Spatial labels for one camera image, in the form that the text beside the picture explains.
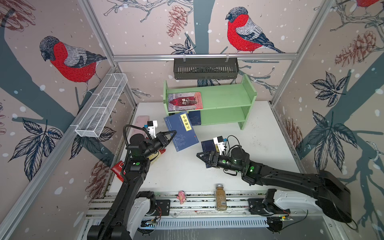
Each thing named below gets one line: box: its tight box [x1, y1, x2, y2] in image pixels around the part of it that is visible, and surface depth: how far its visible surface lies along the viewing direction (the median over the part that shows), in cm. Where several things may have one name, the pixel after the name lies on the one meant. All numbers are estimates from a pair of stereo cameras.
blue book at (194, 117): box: [187, 110, 201, 126], surface depth 95 cm
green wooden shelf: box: [163, 74, 258, 130], surface depth 90 cm
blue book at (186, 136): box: [163, 111, 200, 152], surface depth 75 cm
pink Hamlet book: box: [167, 91, 204, 112], surface depth 85 cm
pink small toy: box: [176, 190, 187, 205], surface depth 77 cm
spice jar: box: [215, 183, 227, 212], surface depth 74 cm
